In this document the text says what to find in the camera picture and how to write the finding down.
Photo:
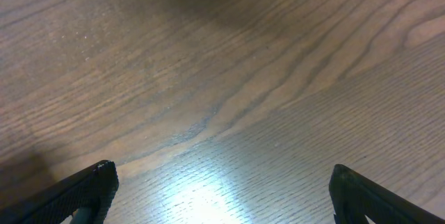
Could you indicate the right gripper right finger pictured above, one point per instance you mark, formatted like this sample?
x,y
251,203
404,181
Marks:
x,y
356,199

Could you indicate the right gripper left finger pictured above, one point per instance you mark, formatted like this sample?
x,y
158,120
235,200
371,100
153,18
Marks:
x,y
87,195

